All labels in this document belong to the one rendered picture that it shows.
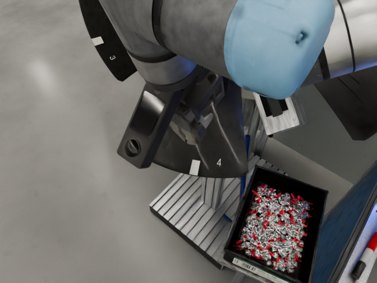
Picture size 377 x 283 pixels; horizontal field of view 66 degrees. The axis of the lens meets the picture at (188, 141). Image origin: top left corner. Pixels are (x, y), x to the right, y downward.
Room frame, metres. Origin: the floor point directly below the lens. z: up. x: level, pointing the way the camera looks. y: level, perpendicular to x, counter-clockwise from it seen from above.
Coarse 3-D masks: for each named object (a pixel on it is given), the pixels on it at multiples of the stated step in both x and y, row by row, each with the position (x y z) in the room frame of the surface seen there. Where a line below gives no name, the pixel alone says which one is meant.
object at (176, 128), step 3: (171, 123) 0.31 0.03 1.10; (171, 126) 0.31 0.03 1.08; (174, 126) 0.30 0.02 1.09; (177, 126) 0.30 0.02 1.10; (174, 129) 0.31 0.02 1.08; (177, 129) 0.30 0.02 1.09; (180, 129) 0.31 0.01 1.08; (177, 132) 0.31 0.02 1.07; (180, 132) 0.31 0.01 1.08; (180, 135) 0.31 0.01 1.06; (183, 135) 0.31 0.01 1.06; (183, 138) 0.31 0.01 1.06
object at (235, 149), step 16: (224, 80) 0.45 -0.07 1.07; (224, 96) 0.43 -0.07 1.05; (240, 96) 0.44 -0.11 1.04; (208, 112) 0.40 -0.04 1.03; (224, 112) 0.40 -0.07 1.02; (240, 112) 0.41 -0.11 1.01; (208, 128) 0.38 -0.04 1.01; (224, 128) 0.38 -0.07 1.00; (240, 128) 0.39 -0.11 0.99; (160, 144) 0.35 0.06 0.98; (176, 144) 0.35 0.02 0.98; (208, 144) 0.35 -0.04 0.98; (224, 144) 0.36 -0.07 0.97; (240, 144) 0.36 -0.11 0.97; (160, 160) 0.33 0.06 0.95; (176, 160) 0.33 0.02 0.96; (208, 160) 0.33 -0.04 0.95; (224, 160) 0.33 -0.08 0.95; (240, 160) 0.34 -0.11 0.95; (208, 176) 0.31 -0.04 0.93; (224, 176) 0.31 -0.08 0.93; (240, 176) 0.31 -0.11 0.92
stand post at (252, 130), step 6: (258, 114) 0.79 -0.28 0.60; (252, 120) 0.80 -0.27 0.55; (258, 120) 0.80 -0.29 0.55; (246, 126) 0.81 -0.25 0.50; (252, 126) 0.80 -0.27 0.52; (258, 126) 0.82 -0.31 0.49; (246, 132) 0.81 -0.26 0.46; (252, 132) 0.79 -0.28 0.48; (252, 138) 0.80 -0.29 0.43; (252, 144) 0.82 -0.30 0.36
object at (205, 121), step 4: (200, 116) 0.30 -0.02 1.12; (208, 116) 0.32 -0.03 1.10; (212, 116) 0.33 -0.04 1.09; (200, 120) 0.30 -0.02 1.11; (204, 120) 0.31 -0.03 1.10; (208, 120) 0.32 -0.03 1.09; (204, 124) 0.31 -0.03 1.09; (208, 124) 0.32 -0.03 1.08; (184, 132) 0.29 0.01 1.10; (188, 132) 0.28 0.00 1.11; (188, 136) 0.29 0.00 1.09; (192, 136) 0.28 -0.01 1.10; (188, 140) 0.30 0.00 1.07; (192, 140) 0.28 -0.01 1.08; (192, 144) 0.29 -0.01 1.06; (196, 144) 0.29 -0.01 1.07
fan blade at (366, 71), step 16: (336, 80) 0.34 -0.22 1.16; (352, 80) 0.34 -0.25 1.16; (368, 80) 0.34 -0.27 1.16; (336, 96) 0.32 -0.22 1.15; (352, 96) 0.32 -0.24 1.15; (368, 96) 0.31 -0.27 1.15; (336, 112) 0.30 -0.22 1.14; (352, 112) 0.29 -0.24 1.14; (368, 112) 0.29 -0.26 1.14; (352, 128) 0.27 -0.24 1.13; (368, 128) 0.27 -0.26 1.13
